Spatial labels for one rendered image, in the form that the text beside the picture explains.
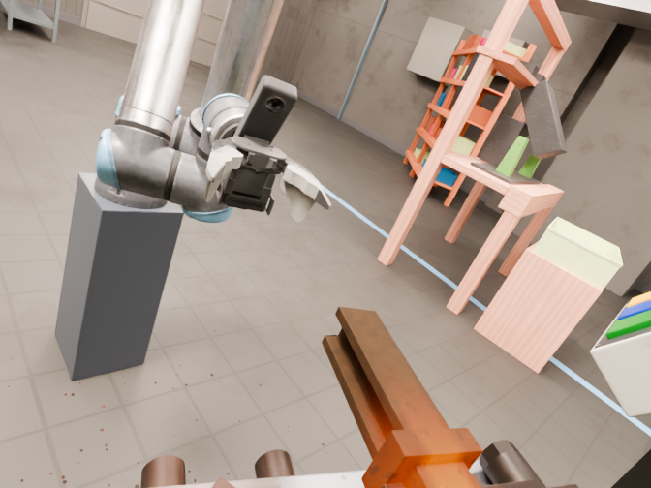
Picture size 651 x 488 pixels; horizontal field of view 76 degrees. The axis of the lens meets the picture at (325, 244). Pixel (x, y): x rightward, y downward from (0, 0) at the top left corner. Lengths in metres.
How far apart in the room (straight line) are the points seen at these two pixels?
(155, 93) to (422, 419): 0.67
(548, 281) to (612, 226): 3.25
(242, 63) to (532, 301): 2.15
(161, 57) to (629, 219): 5.48
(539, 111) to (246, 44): 2.61
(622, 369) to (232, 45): 0.92
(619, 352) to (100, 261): 1.14
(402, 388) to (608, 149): 5.77
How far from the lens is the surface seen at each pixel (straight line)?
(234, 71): 1.06
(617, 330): 0.61
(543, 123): 3.36
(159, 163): 0.75
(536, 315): 2.73
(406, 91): 8.48
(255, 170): 0.54
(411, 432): 0.21
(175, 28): 0.81
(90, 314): 1.38
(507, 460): 0.36
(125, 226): 1.23
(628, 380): 0.59
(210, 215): 0.76
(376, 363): 0.23
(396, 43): 8.94
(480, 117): 5.70
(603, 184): 5.91
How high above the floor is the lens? 1.14
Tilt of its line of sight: 23 degrees down
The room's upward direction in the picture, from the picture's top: 23 degrees clockwise
